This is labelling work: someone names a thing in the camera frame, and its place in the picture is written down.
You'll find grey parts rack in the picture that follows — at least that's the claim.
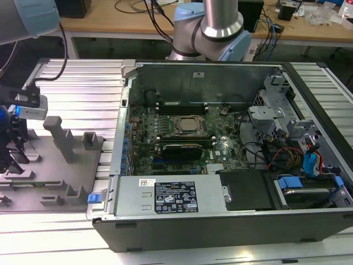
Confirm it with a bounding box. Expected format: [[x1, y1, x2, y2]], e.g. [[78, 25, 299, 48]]
[[0, 115, 105, 213]]

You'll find grey power supply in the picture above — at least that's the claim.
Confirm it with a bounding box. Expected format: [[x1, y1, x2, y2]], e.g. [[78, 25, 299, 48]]
[[103, 175, 229, 219]]

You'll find large black box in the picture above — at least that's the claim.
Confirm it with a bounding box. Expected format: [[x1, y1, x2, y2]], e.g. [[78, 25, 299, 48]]
[[56, 0, 85, 19]]

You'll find wooden desk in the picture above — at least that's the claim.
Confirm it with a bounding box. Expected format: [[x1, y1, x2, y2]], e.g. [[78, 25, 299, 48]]
[[0, 0, 353, 57]]

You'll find metal socket cover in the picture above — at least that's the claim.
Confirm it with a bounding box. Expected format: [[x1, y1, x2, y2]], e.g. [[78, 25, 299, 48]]
[[172, 115, 206, 136]]

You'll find black graphics card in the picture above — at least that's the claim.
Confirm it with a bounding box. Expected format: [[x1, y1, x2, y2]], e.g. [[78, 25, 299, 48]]
[[161, 142, 204, 161]]

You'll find silver CPU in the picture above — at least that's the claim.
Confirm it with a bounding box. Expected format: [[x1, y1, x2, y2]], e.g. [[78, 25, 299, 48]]
[[178, 118, 198, 132]]

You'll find black PC case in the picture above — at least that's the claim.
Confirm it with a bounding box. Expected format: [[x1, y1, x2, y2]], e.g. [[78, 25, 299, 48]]
[[85, 59, 353, 253]]

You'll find green motherboard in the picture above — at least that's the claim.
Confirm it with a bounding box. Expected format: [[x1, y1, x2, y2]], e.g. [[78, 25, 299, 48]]
[[128, 102, 252, 176]]

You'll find silver chipset heatsink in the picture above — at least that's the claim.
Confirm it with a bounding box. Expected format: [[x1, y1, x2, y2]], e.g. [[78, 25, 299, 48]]
[[205, 162, 226, 174]]

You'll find black plastic shroud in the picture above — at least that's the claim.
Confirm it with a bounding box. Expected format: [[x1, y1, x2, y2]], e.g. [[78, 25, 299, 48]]
[[215, 169, 276, 212]]

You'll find grey metal drive cage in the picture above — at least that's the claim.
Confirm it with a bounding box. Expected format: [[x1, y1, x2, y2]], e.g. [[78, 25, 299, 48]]
[[247, 73, 323, 144]]

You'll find black speaker box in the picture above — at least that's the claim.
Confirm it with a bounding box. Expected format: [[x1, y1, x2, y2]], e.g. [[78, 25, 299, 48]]
[[238, 0, 265, 33]]

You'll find hard disk in blue carrier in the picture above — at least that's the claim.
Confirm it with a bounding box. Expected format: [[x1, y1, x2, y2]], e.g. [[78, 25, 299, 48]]
[[271, 173, 344, 210]]

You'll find small black device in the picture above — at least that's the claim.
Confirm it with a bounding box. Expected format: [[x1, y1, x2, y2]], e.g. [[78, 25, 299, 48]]
[[277, 1, 299, 22]]

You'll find clear plastic bag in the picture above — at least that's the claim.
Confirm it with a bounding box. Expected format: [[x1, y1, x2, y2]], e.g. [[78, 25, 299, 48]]
[[304, 4, 337, 27]]

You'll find white red packet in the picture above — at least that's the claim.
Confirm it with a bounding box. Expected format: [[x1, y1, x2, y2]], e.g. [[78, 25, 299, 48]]
[[338, 0, 353, 30]]

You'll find silver camera black bracket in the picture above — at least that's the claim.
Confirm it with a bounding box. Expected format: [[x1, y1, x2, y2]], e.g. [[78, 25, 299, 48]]
[[0, 85, 49, 121]]

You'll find black camera cable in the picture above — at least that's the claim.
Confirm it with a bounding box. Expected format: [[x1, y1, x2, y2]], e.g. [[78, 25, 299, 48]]
[[34, 23, 69, 83]]

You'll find orange yellow wire bundle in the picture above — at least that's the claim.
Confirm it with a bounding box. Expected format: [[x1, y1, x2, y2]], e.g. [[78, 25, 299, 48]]
[[269, 147, 306, 173]]

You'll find blue flat wire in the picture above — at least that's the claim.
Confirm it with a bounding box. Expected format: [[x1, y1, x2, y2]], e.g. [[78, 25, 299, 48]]
[[302, 137, 320, 180]]

